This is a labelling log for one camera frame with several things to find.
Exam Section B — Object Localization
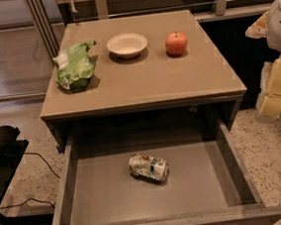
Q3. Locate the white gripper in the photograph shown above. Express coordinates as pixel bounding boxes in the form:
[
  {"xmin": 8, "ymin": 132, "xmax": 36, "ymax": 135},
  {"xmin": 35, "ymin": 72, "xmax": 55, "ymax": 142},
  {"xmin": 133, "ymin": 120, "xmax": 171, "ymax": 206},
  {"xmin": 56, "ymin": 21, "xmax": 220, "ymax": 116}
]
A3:
[{"xmin": 245, "ymin": 12, "xmax": 281, "ymax": 117}]

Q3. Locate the crushed 7up can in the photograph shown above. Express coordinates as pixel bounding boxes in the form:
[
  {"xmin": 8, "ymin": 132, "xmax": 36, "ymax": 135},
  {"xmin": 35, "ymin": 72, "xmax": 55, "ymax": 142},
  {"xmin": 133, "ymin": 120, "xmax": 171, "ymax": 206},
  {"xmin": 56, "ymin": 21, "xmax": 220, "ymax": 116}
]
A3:
[{"xmin": 129, "ymin": 154, "xmax": 168, "ymax": 182}]

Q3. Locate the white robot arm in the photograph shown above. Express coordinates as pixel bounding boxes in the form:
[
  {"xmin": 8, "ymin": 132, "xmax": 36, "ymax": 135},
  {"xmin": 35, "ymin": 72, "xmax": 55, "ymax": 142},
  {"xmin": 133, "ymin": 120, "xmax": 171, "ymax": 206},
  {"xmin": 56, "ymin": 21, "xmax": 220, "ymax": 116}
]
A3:
[{"xmin": 245, "ymin": 0, "xmax": 281, "ymax": 119}]

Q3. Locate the grey cabinet counter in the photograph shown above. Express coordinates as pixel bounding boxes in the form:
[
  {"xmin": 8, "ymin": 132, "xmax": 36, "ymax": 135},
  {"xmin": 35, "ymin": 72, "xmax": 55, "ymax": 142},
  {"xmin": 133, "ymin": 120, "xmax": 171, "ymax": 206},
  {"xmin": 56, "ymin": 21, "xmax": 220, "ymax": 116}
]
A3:
[{"xmin": 41, "ymin": 11, "xmax": 246, "ymax": 147}]

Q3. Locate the open grey top drawer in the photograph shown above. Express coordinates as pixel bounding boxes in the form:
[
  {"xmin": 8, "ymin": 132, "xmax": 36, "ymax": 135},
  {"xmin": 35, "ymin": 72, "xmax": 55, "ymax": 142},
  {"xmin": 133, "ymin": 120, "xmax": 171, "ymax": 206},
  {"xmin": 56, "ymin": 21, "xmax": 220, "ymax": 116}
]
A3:
[{"xmin": 51, "ymin": 115, "xmax": 281, "ymax": 225}]

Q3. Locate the red apple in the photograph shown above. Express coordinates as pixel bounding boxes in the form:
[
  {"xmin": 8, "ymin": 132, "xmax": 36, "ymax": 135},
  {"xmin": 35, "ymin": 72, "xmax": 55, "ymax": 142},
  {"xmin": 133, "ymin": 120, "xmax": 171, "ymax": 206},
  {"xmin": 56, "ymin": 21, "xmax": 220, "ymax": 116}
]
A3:
[{"xmin": 165, "ymin": 32, "xmax": 188, "ymax": 56}]

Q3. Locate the white paper bowl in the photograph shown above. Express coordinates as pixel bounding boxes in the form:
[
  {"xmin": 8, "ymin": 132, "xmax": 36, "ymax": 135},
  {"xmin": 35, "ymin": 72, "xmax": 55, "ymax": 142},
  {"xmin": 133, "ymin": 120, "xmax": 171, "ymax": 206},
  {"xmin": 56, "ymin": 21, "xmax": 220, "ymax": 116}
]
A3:
[{"xmin": 106, "ymin": 33, "xmax": 147, "ymax": 59}]

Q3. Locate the green chip bag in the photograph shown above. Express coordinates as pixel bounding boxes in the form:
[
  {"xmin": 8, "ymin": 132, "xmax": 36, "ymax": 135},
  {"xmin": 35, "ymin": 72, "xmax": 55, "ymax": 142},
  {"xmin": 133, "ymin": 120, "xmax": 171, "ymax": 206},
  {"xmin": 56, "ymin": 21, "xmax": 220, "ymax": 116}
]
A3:
[{"xmin": 53, "ymin": 41, "xmax": 96, "ymax": 93}]

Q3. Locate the black chair base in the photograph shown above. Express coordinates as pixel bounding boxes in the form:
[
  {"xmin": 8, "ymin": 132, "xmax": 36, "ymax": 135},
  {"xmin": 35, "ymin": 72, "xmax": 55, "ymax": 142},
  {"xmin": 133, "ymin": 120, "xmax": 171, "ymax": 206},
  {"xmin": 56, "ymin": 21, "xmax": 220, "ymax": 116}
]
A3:
[{"xmin": 0, "ymin": 125, "xmax": 53, "ymax": 225}]

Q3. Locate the black floor cable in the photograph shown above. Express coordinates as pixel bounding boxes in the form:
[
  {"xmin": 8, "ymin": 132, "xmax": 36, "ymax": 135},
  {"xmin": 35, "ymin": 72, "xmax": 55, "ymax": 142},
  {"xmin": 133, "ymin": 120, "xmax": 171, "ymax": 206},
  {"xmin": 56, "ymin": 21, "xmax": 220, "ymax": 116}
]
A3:
[{"xmin": 23, "ymin": 149, "xmax": 61, "ymax": 183}]

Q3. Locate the metal railing frame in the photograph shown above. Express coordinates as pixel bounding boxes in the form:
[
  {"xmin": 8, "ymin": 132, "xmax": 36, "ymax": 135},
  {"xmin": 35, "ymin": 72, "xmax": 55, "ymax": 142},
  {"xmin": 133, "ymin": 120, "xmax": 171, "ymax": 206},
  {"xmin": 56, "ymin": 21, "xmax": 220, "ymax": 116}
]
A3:
[{"xmin": 24, "ymin": 0, "xmax": 281, "ymax": 59}]

